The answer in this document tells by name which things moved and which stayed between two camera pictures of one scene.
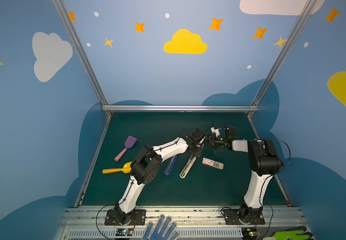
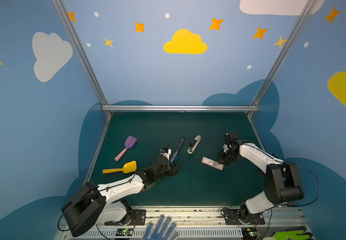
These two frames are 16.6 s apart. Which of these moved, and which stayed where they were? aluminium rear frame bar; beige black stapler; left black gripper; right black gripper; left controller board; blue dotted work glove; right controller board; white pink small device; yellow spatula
Moved: right black gripper; left black gripper; beige black stapler
Stayed: left controller board; right controller board; white pink small device; aluminium rear frame bar; blue dotted work glove; yellow spatula
